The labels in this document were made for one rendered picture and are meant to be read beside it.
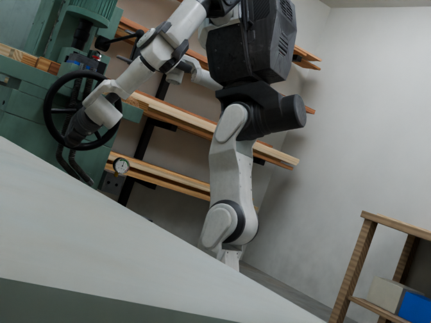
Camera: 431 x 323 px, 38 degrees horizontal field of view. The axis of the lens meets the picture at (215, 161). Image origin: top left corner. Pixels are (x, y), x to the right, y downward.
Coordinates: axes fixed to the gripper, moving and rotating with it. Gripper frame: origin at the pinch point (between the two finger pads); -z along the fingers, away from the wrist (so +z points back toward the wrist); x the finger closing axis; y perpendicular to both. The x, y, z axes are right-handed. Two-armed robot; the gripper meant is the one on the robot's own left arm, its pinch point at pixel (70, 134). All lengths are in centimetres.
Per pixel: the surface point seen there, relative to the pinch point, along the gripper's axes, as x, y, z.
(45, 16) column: 66, 19, -33
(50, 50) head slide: 50, 12, -30
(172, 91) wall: 223, -133, -224
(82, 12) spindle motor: 56, 11, -7
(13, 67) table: 22.5, 24.2, -13.9
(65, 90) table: 19.5, 5.8, -6.5
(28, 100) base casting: 16.1, 14.1, -18.6
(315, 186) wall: 193, -285, -196
